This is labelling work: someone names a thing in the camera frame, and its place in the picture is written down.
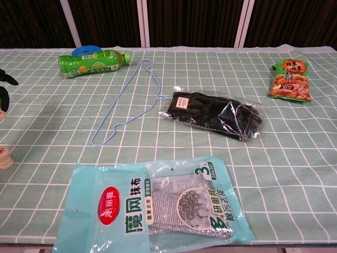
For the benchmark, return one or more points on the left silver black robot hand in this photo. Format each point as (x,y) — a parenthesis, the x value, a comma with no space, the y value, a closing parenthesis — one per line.
(5,101)

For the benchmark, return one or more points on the blue round plastic disc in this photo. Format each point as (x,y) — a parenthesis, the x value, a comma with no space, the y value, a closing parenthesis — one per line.
(85,49)

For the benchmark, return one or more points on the green white checkered tablecloth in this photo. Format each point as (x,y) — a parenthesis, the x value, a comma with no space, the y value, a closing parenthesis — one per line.
(52,105)

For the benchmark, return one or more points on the green tea plastic bottle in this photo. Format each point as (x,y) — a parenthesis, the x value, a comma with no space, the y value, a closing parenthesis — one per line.
(89,63)

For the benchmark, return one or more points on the teal cleaning cloth package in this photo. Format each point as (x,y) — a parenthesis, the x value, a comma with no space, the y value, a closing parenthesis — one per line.
(118,210)

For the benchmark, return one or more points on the black gloves in clear bag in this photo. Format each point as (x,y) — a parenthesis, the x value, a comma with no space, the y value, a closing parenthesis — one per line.
(210,113)

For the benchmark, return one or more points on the green orange snack bag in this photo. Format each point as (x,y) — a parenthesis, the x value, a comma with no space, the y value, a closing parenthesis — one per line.
(289,81)

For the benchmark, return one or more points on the white partition post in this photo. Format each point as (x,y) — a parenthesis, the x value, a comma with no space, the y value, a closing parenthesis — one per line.
(143,23)
(70,25)
(245,23)

